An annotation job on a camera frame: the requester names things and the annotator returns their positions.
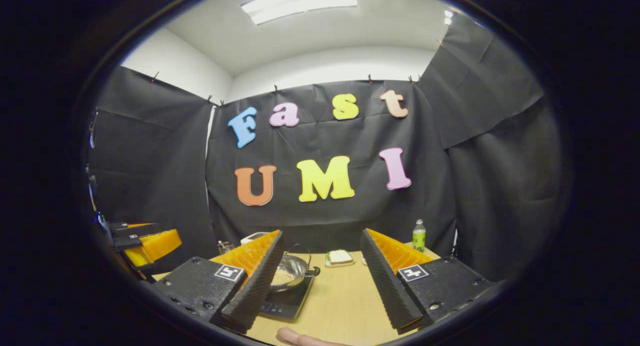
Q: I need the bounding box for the green drink bottle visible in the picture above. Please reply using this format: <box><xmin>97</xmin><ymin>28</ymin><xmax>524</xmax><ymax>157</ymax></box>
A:
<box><xmin>412</xmin><ymin>218</ymin><xmax>427</xmax><ymax>253</ymax></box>

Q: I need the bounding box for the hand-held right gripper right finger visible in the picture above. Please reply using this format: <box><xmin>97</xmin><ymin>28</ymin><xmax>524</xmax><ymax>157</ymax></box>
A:
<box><xmin>360</xmin><ymin>228</ymin><xmax>493</xmax><ymax>335</ymax></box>

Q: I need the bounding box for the black backdrop cloth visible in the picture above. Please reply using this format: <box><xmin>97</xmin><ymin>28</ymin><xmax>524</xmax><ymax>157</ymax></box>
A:
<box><xmin>87</xmin><ymin>13</ymin><xmax>566</xmax><ymax>283</ymax></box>

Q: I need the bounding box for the heap of soybeans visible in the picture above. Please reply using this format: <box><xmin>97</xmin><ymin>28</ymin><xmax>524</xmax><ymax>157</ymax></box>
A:
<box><xmin>271</xmin><ymin>268</ymin><xmax>297</xmax><ymax>286</ymax></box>

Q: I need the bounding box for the white toaster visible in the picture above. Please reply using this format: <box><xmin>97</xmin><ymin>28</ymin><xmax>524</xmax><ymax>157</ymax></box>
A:
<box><xmin>240</xmin><ymin>231</ymin><xmax>271</xmax><ymax>246</ymax></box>

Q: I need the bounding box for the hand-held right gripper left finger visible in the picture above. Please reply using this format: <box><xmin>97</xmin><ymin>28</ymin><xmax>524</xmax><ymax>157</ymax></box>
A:
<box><xmin>150</xmin><ymin>229</ymin><xmax>286</xmax><ymax>333</ymax></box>

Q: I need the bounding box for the large ceiling light panel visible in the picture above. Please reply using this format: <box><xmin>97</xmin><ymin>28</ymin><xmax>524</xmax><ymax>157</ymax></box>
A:
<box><xmin>241</xmin><ymin>0</ymin><xmax>359</xmax><ymax>26</ymax></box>

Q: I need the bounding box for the black induction cooktop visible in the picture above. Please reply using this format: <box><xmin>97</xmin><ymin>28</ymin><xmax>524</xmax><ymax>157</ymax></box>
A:
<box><xmin>259</xmin><ymin>276</ymin><xmax>316</xmax><ymax>321</ymax></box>

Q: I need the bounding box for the stainless steel pot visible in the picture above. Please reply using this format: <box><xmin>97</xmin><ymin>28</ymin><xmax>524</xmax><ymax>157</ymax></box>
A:
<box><xmin>269</xmin><ymin>253</ymin><xmax>321</xmax><ymax>293</ymax></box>

